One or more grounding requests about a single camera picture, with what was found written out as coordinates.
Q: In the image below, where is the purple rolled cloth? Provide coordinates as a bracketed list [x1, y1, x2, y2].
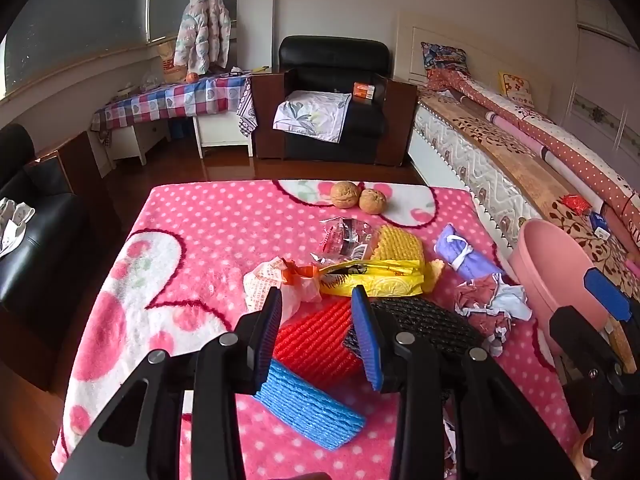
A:
[434, 224, 506, 283]

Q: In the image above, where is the beige paper bag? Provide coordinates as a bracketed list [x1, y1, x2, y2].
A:
[159, 40, 187, 82]

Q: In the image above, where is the black leather armchair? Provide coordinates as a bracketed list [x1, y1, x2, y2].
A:
[250, 35, 418, 168]

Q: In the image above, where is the black foam fruit net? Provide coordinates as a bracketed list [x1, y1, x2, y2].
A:
[342, 297, 483, 361]

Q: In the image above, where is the yellow sponge cake slice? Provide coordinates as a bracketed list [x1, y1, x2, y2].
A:
[422, 258, 446, 291]

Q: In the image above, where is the yellow floral pillow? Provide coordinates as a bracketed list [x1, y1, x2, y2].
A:
[497, 71, 536, 109]

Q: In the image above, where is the white orange plastic wrapper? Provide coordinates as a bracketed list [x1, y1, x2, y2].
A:
[243, 256, 323, 328]

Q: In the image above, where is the cream bed headboard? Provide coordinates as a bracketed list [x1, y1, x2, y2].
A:
[395, 12, 553, 111]

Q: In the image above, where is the yellow foam fruit net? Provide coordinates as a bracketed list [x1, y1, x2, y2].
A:
[367, 225, 426, 266]

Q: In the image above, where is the white drawer cabinet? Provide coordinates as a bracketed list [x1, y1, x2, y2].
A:
[107, 121, 172, 166]

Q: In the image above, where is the white floral cloth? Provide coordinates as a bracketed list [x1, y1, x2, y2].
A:
[272, 90, 353, 144]

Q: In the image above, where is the pink rolled bed sheet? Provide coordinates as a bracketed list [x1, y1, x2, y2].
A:
[487, 110, 551, 161]

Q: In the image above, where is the white wardrobe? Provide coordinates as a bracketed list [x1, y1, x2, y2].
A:
[550, 0, 640, 146]

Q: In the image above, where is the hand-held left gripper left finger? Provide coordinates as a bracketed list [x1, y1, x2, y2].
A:
[60, 285, 283, 480]

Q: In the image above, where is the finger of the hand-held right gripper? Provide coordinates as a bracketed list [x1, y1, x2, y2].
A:
[549, 267, 640, 376]

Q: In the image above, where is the white crumpled packaging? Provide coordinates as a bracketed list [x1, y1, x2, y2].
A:
[0, 196, 37, 260]

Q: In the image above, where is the red polka dot quilt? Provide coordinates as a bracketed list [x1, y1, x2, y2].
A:
[427, 67, 640, 251]

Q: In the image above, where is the red foam fruit net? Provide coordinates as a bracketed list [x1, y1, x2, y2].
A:
[272, 297, 366, 391]

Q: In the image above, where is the white quilted mattress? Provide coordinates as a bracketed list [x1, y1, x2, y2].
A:
[407, 95, 531, 256]

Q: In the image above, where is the bed with patterned bedding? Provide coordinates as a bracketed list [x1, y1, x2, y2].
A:
[425, 85, 640, 311]

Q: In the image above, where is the printed paper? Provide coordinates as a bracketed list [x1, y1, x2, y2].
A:
[452, 275, 532, 358]

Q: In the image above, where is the blue foam fruit net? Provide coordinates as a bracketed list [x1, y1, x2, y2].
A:
[250, 358, 368, 451]

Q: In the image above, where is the yellow snack wrapper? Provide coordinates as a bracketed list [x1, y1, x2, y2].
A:
[317, 258, 426, 298]

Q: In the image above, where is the white puffer jacket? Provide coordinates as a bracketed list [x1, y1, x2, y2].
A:
[172, 0, 232, 75]

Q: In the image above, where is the red snack packet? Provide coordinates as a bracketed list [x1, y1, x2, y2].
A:
[561, 194, 593, 216]

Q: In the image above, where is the colourful patterned pillow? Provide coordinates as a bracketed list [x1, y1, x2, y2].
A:
[420, 41, 471, 78]

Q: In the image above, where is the pink polka dot blanket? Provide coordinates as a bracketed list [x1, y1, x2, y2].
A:
[52, 180, 583, 480]

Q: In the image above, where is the walnut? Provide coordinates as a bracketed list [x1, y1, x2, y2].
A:
[330, 181, 361, 209]
[359, 188, 390, 216]

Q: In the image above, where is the white table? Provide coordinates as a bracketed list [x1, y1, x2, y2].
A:
[192, 109, 254, 160]

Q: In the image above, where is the checkered cloth side table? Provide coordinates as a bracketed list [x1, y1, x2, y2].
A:
[90, 74, 258, 136]

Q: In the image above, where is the black leather sofa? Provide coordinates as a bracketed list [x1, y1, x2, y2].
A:
[0, 122, 121, 391]

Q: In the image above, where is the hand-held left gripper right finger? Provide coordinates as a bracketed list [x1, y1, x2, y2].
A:
[350, 285, 573, 480]

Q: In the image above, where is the blue small packet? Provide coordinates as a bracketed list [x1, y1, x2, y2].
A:
[589, 210, 613, 241]

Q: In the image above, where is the window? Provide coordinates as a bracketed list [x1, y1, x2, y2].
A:
[0, 0, 241, 101]

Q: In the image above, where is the clear plastic wrapper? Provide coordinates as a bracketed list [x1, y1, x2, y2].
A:
[310, 216, 381, 263]

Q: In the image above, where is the pink plastic bucket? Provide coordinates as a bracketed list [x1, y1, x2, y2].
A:
[507, 219, 623, 371]

